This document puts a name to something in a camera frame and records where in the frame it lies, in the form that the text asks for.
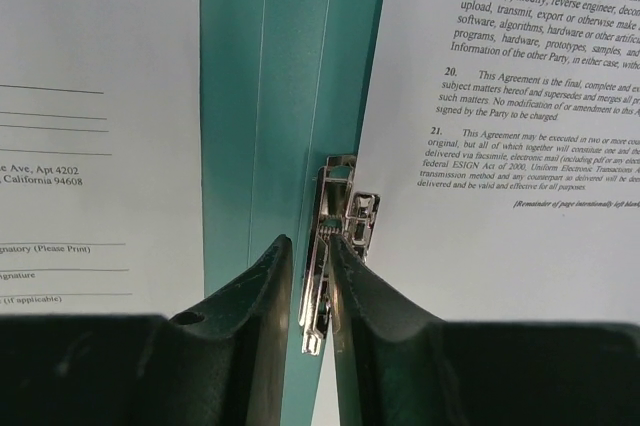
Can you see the white paper sheet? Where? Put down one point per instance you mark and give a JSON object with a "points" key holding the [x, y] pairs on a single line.
{"points": [[101, 203], [502, 137]]}

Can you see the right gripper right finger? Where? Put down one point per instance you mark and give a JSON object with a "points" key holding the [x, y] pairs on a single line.
{"points": [[397, 364]]}

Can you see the teal file folder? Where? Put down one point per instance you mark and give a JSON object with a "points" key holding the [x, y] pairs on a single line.
{"points": [[283, 87]]}

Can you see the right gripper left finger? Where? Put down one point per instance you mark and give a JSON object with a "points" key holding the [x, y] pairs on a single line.
{"points": [[220, 362]]}

